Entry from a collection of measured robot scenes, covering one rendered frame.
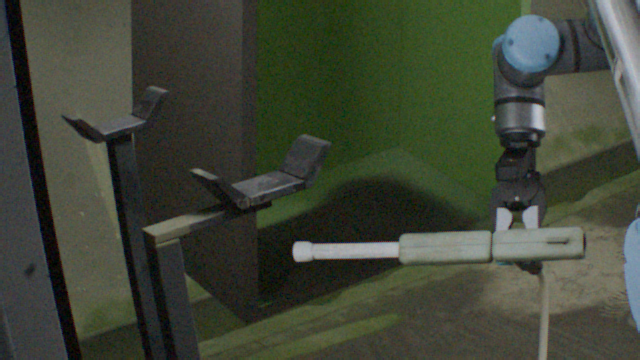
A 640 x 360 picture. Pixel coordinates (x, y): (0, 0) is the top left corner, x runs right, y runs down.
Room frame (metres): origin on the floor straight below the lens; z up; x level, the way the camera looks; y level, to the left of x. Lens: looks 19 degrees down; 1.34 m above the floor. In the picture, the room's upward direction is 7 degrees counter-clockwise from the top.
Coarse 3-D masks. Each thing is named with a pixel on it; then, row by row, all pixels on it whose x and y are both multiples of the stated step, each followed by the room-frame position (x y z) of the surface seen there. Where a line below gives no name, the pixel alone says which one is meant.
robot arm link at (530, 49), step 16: (528, 16) 1.97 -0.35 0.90; (512, 32) 1.96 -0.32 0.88; (528, 32) 1.96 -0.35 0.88; (544, 32) 1.96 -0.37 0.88; (560, 32) 1.97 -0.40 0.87; (512, 48) 1.95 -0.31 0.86; (528, 48) 1.94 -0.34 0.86; (544, 48) 1.94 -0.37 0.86; (560, 48) 1.95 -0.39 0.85; (512, 64) 1.96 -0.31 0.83; (528, 64) 1.94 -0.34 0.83; (544, 64) 1.93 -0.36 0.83; (560, 64) 1.96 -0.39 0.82; (512, 80) 2.02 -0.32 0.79; (528, 80) 1.99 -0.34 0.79
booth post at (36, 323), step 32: (0, 0) 1.22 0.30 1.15; (0, 32) 1.22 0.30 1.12; (0, 64) 1.21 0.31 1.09; (0, 96) 1.21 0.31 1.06; (0, 128) 1.21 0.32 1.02; (0, 160) 1.21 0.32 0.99; (0, 192) 1.20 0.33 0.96; (32, 192) 1.22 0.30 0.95; (0, 224) 1.20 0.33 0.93; (32, 224) 1.22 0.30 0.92; (0, 256) 1.19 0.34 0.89; (32, 256) 1.21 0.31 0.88; (0, 288) 1.19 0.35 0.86; (32, 288) 1.21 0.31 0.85; (32, 320) 1.21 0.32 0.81; (32, 352) 1.20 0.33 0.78; (64, 352) 1.22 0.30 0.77
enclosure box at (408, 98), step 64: (192, 0) 1.96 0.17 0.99; (256, 0) 1.85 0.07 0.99; (320, 0) 2.38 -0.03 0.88; (384, 0) 2.47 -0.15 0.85; (448, 0) 2.38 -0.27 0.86; (512, 0) 2.23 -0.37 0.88; (192, 64) 1.98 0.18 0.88; (256, 64) 1.87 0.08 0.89; (320, 64) 2.40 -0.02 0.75; (384, 64) 2.49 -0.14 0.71; (448, 64) 2.40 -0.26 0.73; (192, 128) 2.00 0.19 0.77; (256, 128) 2.34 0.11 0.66; (320, 128) 2.42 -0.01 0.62; (384, 128) 2.52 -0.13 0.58; (448, 128) 2.41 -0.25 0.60; (192, 192) 2.02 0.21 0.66; (320, 192) 2.36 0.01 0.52; (384, 192) 2.36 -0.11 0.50; (448, 192) 2.36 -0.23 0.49; (192, 256) 2.05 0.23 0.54; (256, 256) 1.92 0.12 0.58; (256, 320) 1.94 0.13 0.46
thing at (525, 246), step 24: (408, 240) 1.95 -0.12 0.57; (432, 240) 1.94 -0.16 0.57; (456, 240) 1.92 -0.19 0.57; (480, 240) 1.91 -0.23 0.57; (504, 240) 1.89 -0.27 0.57; (528, 240) 1.88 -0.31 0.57; (552, 240) 1.85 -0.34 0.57; (576, 240) 1.85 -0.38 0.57; (408, 264) 1.95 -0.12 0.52; (432, 264) 1.94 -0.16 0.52; (456, 264) 1.94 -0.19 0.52; (528, 264) 1.92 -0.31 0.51
